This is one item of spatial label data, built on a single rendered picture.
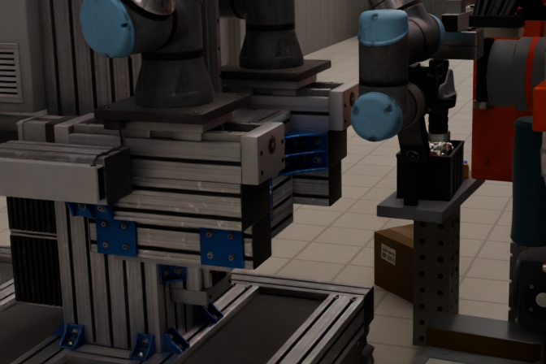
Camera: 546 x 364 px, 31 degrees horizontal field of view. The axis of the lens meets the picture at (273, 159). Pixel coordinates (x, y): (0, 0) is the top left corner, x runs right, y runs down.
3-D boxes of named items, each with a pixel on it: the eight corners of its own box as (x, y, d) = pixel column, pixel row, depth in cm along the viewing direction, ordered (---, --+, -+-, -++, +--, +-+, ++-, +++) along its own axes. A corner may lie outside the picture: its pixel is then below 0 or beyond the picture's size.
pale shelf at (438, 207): (442, 223, 242) (442, 211, 241) (376, 216, 249) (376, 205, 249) (485, 181, 280) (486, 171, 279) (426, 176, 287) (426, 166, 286)
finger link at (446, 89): (468, 65, 177) (445, 72, 170) (468, 98, 178) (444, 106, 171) (452, 64, 179) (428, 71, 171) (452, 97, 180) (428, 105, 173)
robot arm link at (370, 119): (396, 90, 146) (396, 147, 147) (418, 79, 155) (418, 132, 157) (345, 88, 149) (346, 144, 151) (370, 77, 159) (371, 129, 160)
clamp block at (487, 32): (518, 38, 203) (519, 12, 201) (474, 37, 207) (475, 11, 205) (524, 35, 207) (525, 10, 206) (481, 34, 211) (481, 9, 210)
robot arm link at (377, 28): (379, 6, 158) (379, 75, 160) (348, 12, 148) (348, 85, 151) (426, 7, 154) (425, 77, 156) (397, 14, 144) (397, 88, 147)
